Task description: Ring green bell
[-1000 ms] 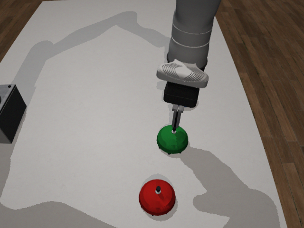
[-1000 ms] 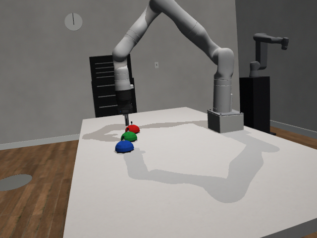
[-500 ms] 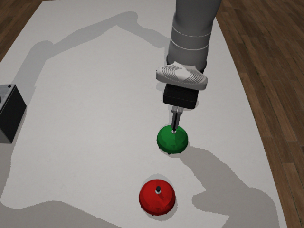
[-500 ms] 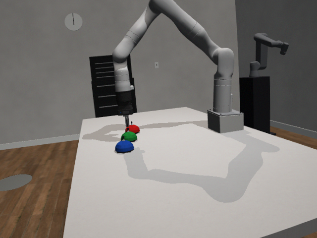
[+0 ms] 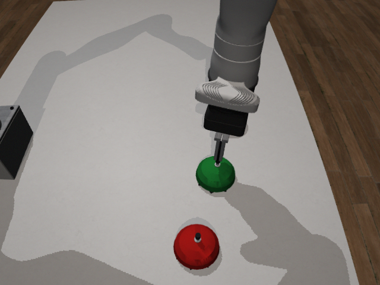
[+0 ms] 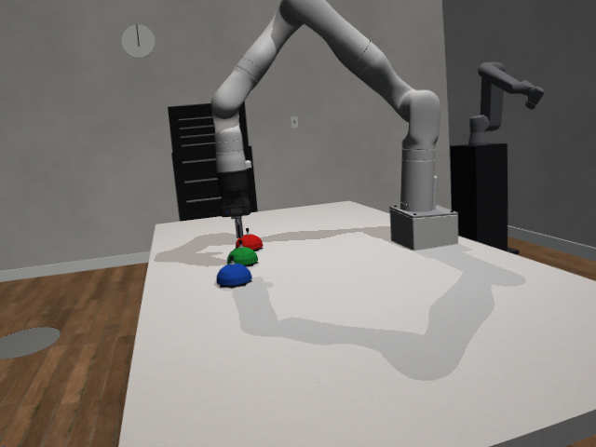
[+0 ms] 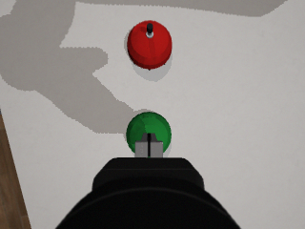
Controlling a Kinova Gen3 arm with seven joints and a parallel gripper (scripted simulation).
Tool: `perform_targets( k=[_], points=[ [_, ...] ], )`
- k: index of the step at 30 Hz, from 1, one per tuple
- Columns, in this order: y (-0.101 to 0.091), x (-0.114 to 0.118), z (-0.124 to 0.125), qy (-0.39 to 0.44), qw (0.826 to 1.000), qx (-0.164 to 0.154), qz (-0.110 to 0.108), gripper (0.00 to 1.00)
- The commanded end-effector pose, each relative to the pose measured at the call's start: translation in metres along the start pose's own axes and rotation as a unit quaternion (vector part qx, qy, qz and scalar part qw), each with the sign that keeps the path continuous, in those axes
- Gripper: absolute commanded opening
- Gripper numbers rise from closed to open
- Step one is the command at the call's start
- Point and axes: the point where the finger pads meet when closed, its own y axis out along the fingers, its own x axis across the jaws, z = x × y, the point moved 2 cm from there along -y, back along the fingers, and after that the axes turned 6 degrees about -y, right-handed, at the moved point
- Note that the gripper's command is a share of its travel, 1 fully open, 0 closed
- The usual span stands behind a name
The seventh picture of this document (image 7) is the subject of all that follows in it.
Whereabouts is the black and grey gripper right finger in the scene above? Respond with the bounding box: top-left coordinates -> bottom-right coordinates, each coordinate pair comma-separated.
149,133 -> 163,157

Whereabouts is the green bell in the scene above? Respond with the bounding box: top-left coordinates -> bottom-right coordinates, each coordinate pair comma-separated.
126,112 -> 172,153

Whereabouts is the red dome bell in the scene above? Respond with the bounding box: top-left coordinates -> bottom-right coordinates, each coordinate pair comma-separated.
127,20 -> 173,70

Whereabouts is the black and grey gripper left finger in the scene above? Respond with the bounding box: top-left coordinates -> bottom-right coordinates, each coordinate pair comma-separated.
134,133 -> 149,157

